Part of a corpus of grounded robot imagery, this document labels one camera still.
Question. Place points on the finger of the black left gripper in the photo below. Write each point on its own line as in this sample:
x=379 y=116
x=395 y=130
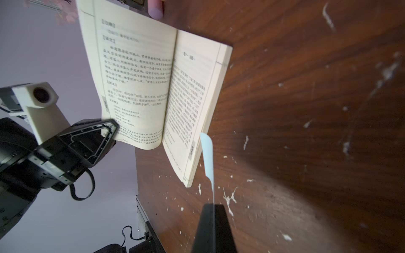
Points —
x=90 y=139

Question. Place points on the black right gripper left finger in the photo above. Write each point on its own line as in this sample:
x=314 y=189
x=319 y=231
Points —
x=205 y=234

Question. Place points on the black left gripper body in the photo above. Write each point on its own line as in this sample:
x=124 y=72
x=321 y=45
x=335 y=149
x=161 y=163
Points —
x=28 y=167

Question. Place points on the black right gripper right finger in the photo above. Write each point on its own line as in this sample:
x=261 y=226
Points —
x=224 y=241

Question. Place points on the dark blue book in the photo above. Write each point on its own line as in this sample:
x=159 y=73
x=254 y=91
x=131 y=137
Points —
x=159 y=83

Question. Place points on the blue sticky note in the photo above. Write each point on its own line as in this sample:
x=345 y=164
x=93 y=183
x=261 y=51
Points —
x=208 y=157

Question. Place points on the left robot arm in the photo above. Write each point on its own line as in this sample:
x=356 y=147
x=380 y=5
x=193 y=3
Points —
x=15 y=205

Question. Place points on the purple garden fork toy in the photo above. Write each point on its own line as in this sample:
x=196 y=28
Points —
x=155 y=9

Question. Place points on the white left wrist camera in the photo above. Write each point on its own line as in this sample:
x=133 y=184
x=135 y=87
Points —
x=36 y=104

